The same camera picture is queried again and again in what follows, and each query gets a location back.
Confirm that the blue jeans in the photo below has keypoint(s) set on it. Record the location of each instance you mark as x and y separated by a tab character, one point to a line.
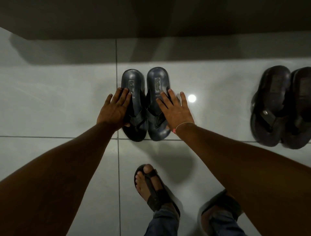
162	223

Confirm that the person's right little finger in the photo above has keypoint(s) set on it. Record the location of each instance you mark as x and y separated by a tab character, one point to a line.
184	98

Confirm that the dark blue flip-flop slipper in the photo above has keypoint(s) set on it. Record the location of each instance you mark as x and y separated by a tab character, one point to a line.
136	80
158	77

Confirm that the person's foot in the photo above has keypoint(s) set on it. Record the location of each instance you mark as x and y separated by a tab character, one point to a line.
143	186
206	218

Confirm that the person's right hand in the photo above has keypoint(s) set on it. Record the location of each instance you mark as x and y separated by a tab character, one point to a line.
177	114

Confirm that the person's left little finger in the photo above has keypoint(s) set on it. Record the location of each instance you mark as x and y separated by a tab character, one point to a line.
108	99

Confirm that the person's left foot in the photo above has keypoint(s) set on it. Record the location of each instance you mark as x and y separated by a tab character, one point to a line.
143	186

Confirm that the person's left thumb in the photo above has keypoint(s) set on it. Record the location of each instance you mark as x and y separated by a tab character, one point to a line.
126	125

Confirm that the person's right foot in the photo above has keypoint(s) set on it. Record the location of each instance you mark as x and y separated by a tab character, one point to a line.
206	218

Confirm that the person's right forearm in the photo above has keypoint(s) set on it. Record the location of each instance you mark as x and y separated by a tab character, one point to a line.
245	175

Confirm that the person's left hand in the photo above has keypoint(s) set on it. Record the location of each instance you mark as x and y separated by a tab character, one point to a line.
113	114

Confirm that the person's left forearm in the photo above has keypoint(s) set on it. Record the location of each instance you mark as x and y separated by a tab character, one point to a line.
55	180

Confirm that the person's left middle finger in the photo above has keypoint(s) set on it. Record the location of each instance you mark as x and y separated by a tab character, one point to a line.
123	96

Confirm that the person's right middle finger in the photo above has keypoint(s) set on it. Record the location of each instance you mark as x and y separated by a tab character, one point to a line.
165	98

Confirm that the dark brown flip-flop slipper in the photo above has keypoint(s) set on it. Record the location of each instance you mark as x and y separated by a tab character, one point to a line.
269	102
300	116

